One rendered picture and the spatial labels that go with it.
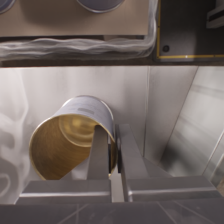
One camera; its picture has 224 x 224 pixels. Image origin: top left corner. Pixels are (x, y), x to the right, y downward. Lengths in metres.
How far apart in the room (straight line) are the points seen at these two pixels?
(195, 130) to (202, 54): 0.94
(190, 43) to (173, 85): 0.87
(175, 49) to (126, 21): 0.83
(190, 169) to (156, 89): 0.09
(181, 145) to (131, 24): 0.15
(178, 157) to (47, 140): 0.14
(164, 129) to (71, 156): 0.12
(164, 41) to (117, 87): 0.84
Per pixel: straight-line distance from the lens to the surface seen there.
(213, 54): 1.13
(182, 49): 1.04
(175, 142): 0.21
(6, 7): 0.23
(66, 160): 0.18
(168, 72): 0.20
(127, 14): 0.21
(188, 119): 0.20
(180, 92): 0.21
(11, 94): 0.22
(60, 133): 0.21
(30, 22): 0.22
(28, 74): 0.21
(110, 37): 0.28
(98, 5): 0.19
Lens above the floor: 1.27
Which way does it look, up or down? 74 degrees down
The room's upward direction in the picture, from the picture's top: 173 degrees clockwise
